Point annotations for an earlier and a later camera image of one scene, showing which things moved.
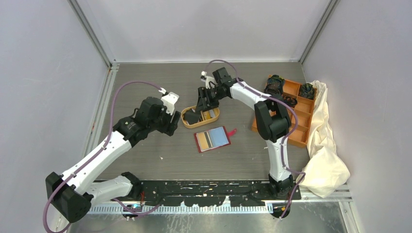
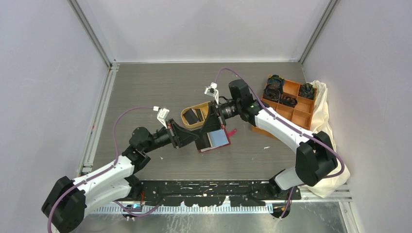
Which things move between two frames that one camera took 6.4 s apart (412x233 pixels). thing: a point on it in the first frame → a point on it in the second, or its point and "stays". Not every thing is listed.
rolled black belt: (273, 90) stays
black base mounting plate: (207, 193) stays
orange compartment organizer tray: (304, 108) stays
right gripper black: (202, 105) → (213, 122)
